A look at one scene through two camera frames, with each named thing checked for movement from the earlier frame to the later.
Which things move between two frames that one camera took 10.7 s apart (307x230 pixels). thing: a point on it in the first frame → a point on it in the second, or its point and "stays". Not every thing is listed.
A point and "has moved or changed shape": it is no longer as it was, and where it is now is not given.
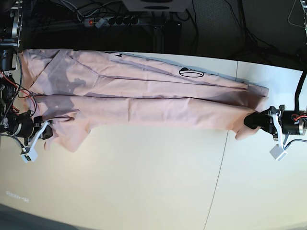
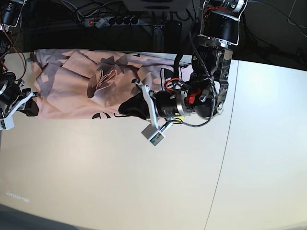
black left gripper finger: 47,132 → 30,108
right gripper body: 289,122 → 164,103
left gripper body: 26,126 → 12,97
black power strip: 101,22 stays
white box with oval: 179,5 stays
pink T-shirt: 76,91 has moved or changed shape
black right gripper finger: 257,120 → 136,106
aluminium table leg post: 159,39 stays
